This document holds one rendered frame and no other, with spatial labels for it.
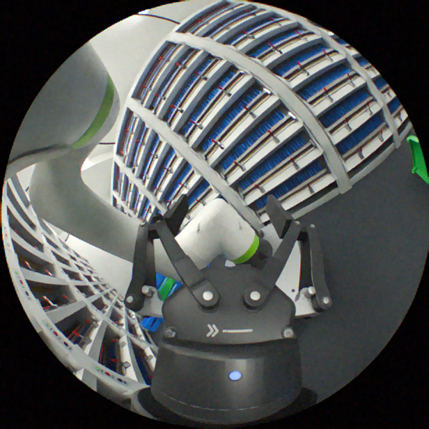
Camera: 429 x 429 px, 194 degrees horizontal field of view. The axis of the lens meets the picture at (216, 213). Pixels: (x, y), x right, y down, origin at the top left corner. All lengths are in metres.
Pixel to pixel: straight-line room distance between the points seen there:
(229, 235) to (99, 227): 0.29
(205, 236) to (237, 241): 0.08
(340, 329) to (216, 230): 0.56
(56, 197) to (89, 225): 0.08
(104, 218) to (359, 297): 0.76
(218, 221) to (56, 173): 0.35
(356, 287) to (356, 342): 0.22
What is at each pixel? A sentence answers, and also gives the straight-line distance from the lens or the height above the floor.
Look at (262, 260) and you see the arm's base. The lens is 0.40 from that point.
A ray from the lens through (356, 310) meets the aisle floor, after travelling 0.59.
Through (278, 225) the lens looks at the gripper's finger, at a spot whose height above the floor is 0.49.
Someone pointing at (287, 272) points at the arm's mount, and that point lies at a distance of 0.36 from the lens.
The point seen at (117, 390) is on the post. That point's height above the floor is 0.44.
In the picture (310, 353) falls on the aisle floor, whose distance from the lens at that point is 0.60.
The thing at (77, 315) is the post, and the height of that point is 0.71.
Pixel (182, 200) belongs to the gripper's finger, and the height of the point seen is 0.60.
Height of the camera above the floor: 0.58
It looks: 11 degrees down
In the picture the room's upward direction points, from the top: 45 degrees counter-clockwise
